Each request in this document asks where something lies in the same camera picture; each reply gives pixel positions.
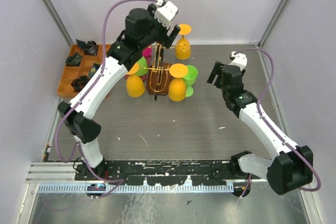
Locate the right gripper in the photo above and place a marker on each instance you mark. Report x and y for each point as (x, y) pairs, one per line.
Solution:
(217, 70)

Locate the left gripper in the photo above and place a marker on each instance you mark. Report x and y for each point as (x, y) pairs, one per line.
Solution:
(166, 40)

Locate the orange wine glass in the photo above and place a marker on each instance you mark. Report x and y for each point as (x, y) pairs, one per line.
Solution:
(177, 87)
(134, 84)
(183, 47)

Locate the green wine glass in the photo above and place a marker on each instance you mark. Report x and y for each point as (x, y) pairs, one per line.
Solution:
(143, 67)
(190, 79)

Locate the pink wine glass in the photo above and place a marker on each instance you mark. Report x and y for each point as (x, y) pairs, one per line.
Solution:
(147, 54)

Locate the gold wire wine glass rack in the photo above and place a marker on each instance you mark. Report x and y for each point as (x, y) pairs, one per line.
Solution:
(159, 77)

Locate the orange wine glass back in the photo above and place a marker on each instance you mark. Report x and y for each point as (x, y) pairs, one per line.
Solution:
(134, 84)

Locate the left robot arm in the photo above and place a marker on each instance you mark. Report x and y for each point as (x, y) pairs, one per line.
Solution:
(143, 27)

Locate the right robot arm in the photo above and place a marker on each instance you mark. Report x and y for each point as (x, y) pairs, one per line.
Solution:
(289, 166)

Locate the red cloth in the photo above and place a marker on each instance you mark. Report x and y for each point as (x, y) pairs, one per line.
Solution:
(143, 77)

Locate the dark pouch tray back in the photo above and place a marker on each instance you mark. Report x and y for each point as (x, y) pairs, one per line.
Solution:
(90, 47)

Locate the dark pouch tray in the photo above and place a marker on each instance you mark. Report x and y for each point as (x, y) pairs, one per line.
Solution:
(90, 47)
(74, 60)

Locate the blue floral fabric pouch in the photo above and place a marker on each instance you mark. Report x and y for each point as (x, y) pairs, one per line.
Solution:
(94, 68)

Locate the dark pouch tray left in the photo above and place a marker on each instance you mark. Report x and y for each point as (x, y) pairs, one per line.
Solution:
(74, 60)

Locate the small dark item in tray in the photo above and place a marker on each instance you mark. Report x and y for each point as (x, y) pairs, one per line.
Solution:
(79, 83)

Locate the wooden tray organizer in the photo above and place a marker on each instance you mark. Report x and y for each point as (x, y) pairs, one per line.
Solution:
(65, 90)

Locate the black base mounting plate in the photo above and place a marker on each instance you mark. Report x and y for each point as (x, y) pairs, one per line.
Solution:
(169, 172)

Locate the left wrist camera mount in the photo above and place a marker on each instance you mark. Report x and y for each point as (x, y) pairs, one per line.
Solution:
(165, 12)

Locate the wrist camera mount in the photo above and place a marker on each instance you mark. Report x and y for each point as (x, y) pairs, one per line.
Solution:
(238, 59)
(165, 12)

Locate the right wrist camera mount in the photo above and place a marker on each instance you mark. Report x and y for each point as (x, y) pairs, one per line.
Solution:
(238, 59)

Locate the aluminium frame rail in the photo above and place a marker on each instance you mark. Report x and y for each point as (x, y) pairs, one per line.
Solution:
(76, 178)

